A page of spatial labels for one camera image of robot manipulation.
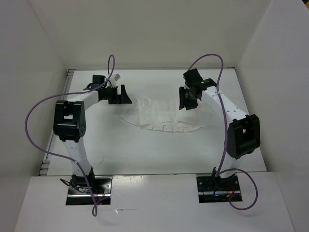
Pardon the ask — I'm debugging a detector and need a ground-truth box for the white pleated skirt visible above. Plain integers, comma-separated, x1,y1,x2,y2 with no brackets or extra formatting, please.
120,98,204,133

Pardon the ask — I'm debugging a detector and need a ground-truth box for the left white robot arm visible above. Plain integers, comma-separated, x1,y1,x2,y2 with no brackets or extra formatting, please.
53,85,132,193

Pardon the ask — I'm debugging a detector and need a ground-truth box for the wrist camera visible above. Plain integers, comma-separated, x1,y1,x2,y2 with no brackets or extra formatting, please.
84,74,121,90
183,68,203,88

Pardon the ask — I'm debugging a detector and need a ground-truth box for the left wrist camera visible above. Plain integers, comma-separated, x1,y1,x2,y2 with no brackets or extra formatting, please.
84,74,121,90

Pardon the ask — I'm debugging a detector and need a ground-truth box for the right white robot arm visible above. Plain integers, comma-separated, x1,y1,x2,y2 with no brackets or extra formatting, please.
179,86,260,190

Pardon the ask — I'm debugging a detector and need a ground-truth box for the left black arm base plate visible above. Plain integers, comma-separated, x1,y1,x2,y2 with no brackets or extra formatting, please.
66,175,113,205

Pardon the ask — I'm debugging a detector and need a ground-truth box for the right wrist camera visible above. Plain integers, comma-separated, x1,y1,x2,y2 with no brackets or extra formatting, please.
183,68,203,88

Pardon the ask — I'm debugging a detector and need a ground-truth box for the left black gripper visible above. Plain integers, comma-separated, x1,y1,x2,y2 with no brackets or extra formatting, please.
103,85,132,104

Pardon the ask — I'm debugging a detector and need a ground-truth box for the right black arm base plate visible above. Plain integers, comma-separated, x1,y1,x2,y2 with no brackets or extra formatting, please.
196,174,242,203

